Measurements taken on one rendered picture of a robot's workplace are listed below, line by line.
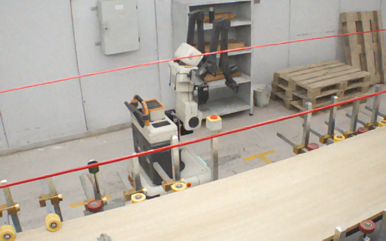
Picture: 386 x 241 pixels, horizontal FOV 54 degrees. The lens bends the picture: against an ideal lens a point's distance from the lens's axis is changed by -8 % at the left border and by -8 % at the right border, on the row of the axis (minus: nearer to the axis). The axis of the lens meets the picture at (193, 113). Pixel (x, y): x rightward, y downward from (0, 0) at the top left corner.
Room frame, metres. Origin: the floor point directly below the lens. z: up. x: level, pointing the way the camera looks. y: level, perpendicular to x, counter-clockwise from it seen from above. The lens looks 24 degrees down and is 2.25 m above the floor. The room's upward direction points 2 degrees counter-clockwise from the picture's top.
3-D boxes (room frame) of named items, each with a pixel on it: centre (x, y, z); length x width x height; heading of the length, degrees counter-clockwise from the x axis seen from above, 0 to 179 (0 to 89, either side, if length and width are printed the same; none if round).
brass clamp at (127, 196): (2.02, 0.36, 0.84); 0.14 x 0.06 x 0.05; 114
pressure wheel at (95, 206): (1.83, 0.57, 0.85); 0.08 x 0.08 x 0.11
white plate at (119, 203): (1.97, 0.55, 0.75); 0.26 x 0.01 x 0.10; 114
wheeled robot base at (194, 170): (3.26, 0.23, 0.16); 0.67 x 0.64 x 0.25; 114
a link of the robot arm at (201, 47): (3.64, -0.09, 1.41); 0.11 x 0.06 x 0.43; 24
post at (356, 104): (2.75, -1.25, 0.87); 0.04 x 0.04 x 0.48; 24
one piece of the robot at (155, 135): (3.22, 0.32, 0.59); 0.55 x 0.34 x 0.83; 24
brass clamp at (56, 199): (1.82, 0.82, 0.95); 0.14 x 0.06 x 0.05; 114
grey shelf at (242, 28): (4.94, -0.29, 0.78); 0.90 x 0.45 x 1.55; 114
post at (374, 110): (2.85, -1.48, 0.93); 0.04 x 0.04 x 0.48; 24
